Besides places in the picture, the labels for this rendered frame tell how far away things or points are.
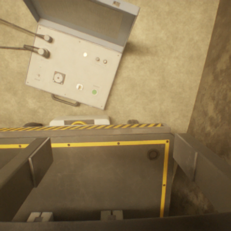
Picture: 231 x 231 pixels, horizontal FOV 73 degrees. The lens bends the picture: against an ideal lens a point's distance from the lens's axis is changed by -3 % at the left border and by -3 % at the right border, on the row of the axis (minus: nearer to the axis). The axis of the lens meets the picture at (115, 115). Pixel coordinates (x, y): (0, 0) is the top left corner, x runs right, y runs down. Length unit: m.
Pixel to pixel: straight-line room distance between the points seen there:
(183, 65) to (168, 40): 0.14
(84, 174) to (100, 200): 0.12
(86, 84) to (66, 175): 0.39
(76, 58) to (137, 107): 0.37
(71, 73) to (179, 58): 0.52
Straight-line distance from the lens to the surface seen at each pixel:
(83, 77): 0.75
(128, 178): 0.59
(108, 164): 0.56
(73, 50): 0.76
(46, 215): 0.72
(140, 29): 0.84
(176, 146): 0.17
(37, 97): 0.88
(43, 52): 0.74
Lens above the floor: 0.80
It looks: 76 degrees down
